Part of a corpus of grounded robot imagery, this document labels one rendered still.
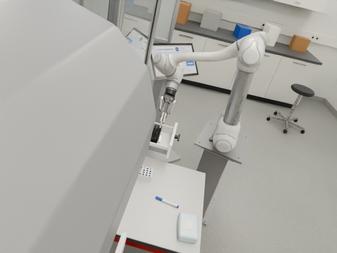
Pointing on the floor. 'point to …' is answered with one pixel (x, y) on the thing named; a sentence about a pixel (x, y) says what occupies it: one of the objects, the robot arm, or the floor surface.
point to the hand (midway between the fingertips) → (163, 117)
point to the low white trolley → (164, 209)
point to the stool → (301, 90)
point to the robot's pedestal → (210, 178)
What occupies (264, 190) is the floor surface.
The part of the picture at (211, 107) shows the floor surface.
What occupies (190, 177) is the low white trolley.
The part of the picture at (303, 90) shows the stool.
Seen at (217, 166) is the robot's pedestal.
